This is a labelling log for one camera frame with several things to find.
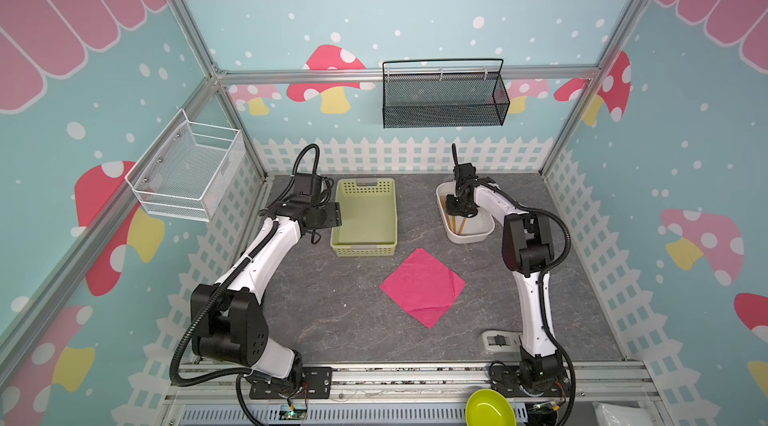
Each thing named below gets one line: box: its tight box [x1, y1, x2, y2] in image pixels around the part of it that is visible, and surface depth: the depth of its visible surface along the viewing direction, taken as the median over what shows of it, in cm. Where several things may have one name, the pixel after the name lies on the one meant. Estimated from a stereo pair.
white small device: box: [481, 330, 521, 353], surface depth 79 cm
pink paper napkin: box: [380, 248, 466, 329], surface depth 93 cm
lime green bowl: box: [465, 388, 517, 426], surface depth 71 cm
